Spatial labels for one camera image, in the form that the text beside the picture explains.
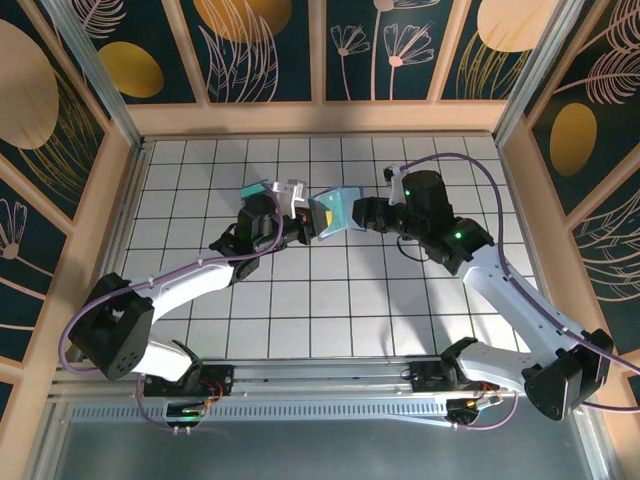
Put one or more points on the black credit card gold logo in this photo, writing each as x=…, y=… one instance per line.
x=316, y=226

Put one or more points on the teal leather card holder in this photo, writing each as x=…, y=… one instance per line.
x=345, y=205

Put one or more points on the teal credit card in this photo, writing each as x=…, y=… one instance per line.
x=254, y=192

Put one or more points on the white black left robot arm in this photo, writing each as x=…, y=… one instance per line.
x=190, y=285

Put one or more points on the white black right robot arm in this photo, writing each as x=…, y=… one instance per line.
x=520, y=300

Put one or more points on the small circuit board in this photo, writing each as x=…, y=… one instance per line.
x=470, y=407
x=187, y=411

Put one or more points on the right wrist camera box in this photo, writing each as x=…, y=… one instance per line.
x=400, y=180

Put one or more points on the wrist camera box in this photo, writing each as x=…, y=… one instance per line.
x=292, y=192
x=400, y=180

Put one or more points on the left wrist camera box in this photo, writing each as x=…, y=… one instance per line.
x=292, y=192

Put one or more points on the aluminium table edge rail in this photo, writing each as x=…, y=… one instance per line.
x=131, y=200

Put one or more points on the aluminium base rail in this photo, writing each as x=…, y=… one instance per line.
x=320, y=375

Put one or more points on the wall panel yellow oval feather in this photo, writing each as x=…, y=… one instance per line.
x=575, y=140

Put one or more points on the aluminium frame post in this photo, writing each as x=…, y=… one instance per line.
x=530, y=75
x=100, y=85

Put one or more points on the teal wall panel white flowers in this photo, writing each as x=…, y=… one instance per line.
x=360, y=50

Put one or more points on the wall panel orange disc leaves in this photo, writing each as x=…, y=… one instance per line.
x=250, y=50

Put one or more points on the wall panel yellow disc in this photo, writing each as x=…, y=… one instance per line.
x=130, y=70

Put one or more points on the wall panel pink leaves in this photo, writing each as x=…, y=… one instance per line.
x=615, y=260

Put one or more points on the wall panel single white flower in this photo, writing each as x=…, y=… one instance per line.
x=20, y=250

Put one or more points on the wall panel large cream disc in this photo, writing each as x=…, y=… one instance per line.
x=30, y=100

